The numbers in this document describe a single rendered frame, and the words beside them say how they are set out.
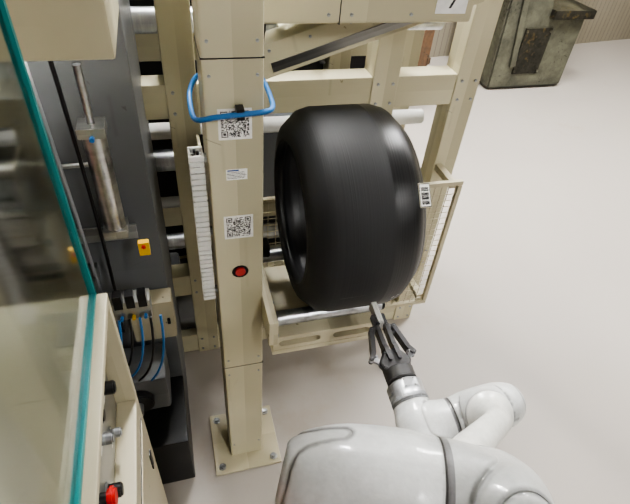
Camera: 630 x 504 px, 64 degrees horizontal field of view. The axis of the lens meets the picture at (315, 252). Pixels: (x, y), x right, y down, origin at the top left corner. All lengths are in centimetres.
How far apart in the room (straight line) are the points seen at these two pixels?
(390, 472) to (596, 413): 226
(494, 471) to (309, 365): 194
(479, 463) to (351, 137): 82
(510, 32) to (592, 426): 387
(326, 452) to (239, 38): 79
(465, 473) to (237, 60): 85
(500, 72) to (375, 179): 456
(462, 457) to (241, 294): 97
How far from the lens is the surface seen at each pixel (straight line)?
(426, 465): 63
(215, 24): 107
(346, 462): 62
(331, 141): 122
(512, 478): 64
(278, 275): 177
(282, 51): 154
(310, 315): 151
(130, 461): 131
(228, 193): 125
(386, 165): 122
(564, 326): 313
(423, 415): 121
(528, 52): 578
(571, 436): 269
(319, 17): 139
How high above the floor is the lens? 204
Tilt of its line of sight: 41 degrees down
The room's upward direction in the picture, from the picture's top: 6 degrees clockwise
